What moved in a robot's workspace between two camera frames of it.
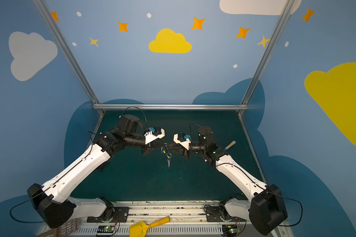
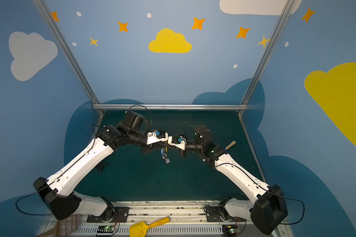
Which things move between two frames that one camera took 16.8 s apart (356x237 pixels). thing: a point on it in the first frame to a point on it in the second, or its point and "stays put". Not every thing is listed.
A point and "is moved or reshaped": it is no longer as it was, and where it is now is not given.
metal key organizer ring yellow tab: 169,155 is moved or reshaped
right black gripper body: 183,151 stays put
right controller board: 230,230 stays put
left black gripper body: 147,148 stays put
